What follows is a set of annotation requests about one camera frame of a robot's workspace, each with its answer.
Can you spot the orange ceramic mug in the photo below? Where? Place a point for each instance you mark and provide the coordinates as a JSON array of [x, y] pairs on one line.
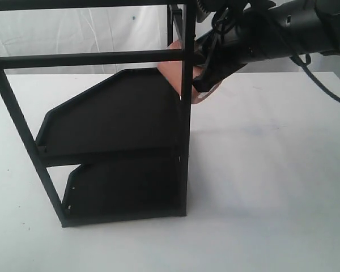
[[172, 71]]

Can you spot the black metal shelf rack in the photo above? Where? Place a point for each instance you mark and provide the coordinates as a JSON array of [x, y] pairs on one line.
[[119, 150]]

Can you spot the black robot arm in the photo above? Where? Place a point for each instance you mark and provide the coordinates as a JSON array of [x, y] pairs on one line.
[[243, 32]]

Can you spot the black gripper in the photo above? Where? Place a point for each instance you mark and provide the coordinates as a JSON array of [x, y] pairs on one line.
[[213, 62]]

